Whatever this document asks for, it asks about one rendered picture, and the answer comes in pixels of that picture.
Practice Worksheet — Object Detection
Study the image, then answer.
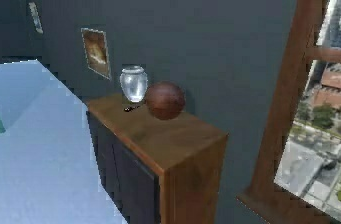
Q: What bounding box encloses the brown basketball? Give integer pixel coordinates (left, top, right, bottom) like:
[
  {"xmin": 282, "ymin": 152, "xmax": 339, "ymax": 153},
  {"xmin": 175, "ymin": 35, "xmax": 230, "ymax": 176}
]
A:
[{"xmin": 144, "ymin": 80, "xmax": 187, "ymax": 121}]

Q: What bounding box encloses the brown wooden cupboard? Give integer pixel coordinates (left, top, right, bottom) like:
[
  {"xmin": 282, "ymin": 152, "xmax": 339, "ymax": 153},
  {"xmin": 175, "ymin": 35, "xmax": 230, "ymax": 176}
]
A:
[{"xmin": 85, "ymin": 92, "xmax": 230, "ymax": 224}]

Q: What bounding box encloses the clear glass vase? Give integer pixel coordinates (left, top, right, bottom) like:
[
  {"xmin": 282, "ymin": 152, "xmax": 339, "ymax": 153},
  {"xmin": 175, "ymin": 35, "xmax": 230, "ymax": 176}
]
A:
[{"xmin": 119, "ymin": 65, "xmax": 149, "ymax": 104}]

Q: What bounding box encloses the brown framed picture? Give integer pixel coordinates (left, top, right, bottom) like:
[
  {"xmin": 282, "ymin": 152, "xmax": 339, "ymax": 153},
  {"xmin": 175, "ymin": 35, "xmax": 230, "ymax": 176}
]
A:
[{"xmin": 80, "ymin": 27, "xmax": 113, "ymax": 81}]

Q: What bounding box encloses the brown framed window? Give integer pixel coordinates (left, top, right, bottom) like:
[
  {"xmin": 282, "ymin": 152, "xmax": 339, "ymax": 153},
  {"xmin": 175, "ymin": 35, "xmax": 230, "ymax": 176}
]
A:
[{"xmin": 236, "ymin": 0, "xmax": 341, "ymax": 224}]

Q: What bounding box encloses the pale framed picture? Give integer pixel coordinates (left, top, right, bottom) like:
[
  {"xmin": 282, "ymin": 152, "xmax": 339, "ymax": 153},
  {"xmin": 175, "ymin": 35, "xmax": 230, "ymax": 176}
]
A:
[{"xmin": 28, "ymin": 1, "xmax": 44, "ymax": 35}]

